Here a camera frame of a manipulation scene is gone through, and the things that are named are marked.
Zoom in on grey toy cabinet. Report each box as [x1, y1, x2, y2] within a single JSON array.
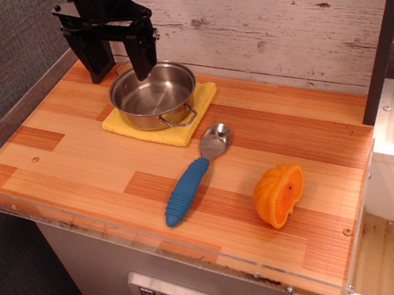
[[34, 179, 327, 295]]

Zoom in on stainless steel pot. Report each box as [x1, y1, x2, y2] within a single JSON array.
[[109, 61, 198, 131]]

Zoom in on dark wooden post right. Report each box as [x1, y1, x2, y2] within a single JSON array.
[[362, 0, 394, 126]]

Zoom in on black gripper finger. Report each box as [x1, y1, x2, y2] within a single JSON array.
[[62, 29, 115, 84], [124, 34, 157, 81]]

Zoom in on yellow cloth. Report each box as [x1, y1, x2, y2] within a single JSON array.
[[97, 79, 226, 159]]

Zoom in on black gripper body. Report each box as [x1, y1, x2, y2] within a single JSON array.
[[51, 0, 156, 45]]

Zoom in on blue handled metal spoon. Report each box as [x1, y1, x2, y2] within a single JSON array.
[[165, 123, 231, 227]]

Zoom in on orange half toy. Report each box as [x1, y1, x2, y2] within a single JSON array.
[[253, 164, 305, 230]]

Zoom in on clear acrylic guard rail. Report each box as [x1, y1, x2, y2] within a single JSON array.
[[0, 52, 373, 295]]

